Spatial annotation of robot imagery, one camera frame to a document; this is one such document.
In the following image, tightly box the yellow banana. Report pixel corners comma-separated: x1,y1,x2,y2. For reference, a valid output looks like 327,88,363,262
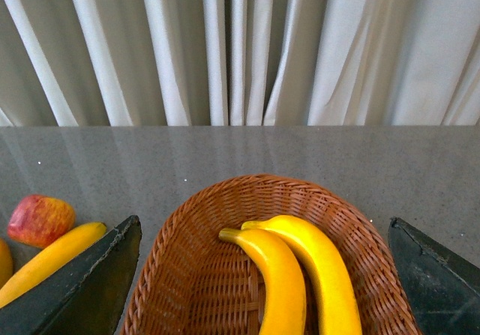
241,215,363,334
218,228,307,334
0,238,14,287
1,222,107,307

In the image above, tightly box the yellow banana front in basket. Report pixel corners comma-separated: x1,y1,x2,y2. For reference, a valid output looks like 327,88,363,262
218,228,307,334

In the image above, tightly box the white pleated curtain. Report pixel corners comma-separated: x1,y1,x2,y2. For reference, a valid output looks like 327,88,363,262
1,0,479,127

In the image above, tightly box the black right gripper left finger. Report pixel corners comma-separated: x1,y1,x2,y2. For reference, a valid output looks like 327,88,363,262
1,215,142,334

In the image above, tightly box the right wicker basket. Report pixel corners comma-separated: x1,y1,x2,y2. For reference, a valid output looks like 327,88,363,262
120,174,421,334

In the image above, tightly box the red apple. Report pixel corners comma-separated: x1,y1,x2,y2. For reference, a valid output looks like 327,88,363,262
7,194,76,249

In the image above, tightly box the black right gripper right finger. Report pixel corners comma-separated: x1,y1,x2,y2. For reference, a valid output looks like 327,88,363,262
388,217,479,334

